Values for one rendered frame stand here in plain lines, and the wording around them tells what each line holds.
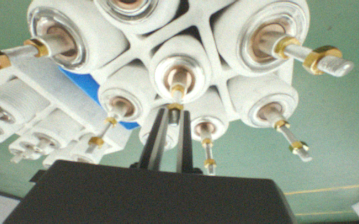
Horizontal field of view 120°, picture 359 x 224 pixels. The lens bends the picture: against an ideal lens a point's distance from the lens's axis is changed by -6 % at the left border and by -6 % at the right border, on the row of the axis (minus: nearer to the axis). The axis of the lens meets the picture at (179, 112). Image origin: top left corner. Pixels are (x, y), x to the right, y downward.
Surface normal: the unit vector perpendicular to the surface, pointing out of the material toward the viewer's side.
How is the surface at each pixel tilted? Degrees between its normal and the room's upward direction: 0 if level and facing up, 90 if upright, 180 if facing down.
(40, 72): 90
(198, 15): 0
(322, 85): 0
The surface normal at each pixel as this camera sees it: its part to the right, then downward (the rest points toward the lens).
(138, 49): -0.07, 0.64
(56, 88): 0.88, -0.32
